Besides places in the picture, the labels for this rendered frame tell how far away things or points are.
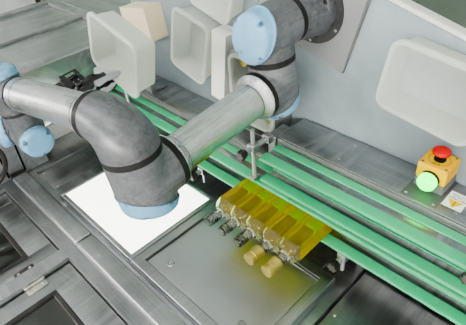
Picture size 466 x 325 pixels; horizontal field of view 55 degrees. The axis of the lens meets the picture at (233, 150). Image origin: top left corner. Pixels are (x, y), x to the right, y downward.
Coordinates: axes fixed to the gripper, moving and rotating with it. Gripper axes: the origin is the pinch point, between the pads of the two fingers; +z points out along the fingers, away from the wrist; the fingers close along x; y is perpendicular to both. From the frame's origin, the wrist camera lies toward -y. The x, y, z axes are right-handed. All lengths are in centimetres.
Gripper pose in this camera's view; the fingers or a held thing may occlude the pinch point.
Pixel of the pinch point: (118, 75)
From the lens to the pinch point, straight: 133.3
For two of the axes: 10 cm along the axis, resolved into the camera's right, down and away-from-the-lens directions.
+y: -7.0, -5.6, 4.5
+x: -0.1, 6.4, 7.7
